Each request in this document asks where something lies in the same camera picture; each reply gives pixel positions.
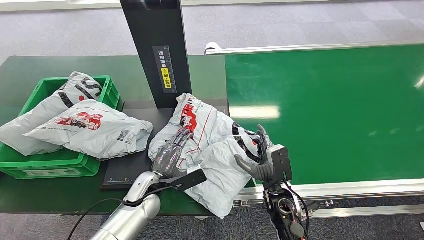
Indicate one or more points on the grey mailer bag red line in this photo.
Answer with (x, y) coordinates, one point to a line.
(215, 159)

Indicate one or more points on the green conveyor belt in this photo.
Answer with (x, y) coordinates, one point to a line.
(331, 99)

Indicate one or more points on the grey mailer bag black stripes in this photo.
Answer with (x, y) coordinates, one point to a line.
(43, 112)

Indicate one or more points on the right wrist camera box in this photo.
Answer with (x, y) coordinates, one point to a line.
(280, 162)

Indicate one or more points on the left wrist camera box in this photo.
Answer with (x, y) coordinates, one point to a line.
(188, 180)

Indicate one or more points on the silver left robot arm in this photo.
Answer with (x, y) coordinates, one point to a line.
(132, 215)

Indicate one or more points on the aluminium conveyor frame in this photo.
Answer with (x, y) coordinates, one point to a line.
(364, 188)

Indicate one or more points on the green plastic crate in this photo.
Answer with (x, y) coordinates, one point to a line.
(49, 164)

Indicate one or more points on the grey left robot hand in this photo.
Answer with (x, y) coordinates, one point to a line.
(169, 159)

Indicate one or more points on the grey mailer bag red print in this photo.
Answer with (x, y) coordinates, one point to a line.
(96, 132)

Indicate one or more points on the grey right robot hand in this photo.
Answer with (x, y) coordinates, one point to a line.
(261, 170)

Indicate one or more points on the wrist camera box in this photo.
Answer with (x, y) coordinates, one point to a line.
(280, 162)
(188, 180)

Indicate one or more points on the black inbound scanner machine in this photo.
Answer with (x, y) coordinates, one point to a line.
(155, 33)

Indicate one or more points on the black yellow label sticker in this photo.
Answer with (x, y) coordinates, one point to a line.
(164, 69)

